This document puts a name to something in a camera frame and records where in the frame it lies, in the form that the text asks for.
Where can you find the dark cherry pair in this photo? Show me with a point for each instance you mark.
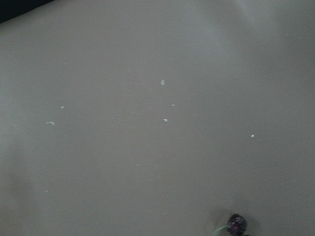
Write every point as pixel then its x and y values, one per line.
pixel 236 226

